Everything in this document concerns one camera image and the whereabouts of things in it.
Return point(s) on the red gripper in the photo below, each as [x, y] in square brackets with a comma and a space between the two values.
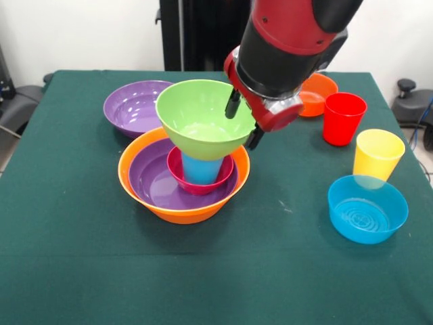
[277, 116]

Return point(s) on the green plastic bowl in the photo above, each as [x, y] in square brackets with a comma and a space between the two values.
[189, 111]

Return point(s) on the blue plastic cup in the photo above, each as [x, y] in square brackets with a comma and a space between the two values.
[199, 169]

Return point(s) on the pink plastic bowl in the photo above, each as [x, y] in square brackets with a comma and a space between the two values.
[176, 172]

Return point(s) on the purple plastic bowl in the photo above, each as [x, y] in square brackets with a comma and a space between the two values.
[132, 108]
[149, 179]

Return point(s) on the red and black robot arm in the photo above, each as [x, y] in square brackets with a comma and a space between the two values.
[297, 44]

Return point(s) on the small red-orange plastic bowl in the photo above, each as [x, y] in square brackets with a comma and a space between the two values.
[314, 101]

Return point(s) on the red plastic cup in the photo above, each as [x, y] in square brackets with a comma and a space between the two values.
[343, 125]

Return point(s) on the large orange plastic bowl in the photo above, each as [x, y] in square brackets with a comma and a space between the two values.
[184, 216]

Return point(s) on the yellow plastic cup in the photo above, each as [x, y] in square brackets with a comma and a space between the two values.
[375, 159]

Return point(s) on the dark green tablecloth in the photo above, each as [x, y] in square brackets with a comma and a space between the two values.
[216, 271]

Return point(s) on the blue plastic bowl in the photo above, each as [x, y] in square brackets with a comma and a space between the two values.
[367, 216]

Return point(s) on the black padded chair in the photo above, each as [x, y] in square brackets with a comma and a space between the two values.
[20, 105]

